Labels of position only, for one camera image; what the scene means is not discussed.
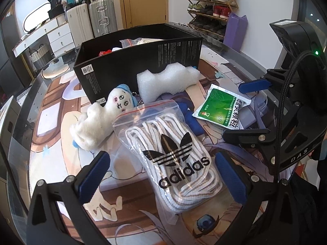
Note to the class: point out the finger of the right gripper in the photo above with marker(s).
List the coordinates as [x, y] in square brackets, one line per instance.
[254, 86]
[245, 136]

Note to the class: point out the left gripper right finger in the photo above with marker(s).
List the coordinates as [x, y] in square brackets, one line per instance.
[233, 176]

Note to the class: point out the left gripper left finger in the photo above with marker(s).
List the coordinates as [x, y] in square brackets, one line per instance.
[90, 177]

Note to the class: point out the green medicine packet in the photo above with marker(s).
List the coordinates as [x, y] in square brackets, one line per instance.
[222, 107]

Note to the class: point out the red-edged white packet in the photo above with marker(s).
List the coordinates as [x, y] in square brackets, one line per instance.
[139, 41]

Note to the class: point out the white plush toy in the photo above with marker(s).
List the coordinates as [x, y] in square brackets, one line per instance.
[96, 124]

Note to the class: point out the purple bag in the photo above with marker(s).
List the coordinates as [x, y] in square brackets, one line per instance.
[235, 31]

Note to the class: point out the adidas shoelace bag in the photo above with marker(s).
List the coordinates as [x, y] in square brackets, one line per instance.
[176, 162]

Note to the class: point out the wooden shoe rack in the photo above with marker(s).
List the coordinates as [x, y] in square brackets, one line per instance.
[210, 17]

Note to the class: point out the white foam piece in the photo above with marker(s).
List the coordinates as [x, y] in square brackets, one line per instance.
[175, 78]

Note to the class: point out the black cardboard box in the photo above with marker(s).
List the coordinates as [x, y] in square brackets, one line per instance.
[102, 63]

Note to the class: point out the wooden door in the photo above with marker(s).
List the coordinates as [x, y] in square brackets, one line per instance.
[143, 12]

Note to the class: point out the woven laundry basket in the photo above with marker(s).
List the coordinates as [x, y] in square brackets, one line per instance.
[41, 56]

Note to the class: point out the white drawer desk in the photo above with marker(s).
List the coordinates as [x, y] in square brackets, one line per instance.
[58, 37]

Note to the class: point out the silver suitcase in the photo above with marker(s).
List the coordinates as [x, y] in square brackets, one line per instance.
[103, 18]

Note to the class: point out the white suitcase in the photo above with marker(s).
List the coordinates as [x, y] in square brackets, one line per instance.
[79, 24]

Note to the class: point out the oval mirror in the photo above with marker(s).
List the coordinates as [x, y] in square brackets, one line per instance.
[36, 17]

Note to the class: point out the black bag on desk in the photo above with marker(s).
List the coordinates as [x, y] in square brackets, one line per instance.
[56, 8]

